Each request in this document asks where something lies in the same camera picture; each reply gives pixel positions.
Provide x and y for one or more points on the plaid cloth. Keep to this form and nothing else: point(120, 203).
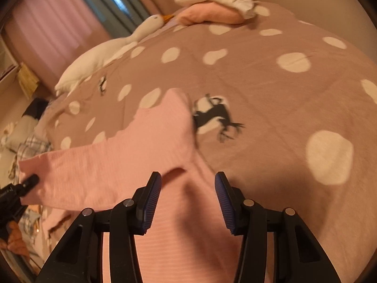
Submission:
point(32, 150)

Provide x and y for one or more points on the white cabinet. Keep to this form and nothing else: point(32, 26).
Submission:
point(7, 62)

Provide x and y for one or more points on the pink curtain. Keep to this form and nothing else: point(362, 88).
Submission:
point(53, 29)

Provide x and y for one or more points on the dark cloth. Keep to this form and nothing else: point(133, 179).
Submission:
point(36, 107)

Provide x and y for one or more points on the white goose plush toy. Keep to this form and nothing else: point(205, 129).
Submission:
point(97, 54)

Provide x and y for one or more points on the orange cloth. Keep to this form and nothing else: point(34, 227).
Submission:
point(16, 238)

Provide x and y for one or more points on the brown spotted blanket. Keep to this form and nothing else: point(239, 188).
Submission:
point(265, 100)

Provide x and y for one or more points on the pink cushion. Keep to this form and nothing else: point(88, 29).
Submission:
point(212, 13)

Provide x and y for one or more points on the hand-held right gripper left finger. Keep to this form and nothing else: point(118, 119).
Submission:
point(151, 200)

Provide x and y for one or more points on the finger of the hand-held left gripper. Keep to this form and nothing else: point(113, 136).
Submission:
point(29, 183)

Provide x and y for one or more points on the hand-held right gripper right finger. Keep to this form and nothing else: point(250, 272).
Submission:
point(223, 203)

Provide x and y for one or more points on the pink ribbed sweater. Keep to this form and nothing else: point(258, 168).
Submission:
point(141, 147)

